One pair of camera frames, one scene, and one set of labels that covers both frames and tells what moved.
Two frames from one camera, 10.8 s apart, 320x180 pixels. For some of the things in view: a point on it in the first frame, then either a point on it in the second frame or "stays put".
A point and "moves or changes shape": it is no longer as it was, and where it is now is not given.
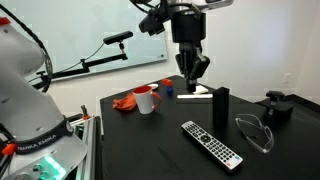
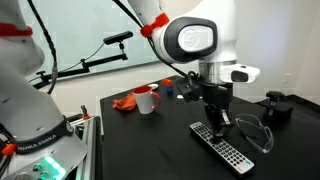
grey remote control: [211, 145] moves or changes shape
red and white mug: [147, 100] stays put
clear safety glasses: [255, 131] stays put
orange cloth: [128, 102] stays put
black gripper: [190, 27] -> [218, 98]
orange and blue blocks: [169, 86] stays put
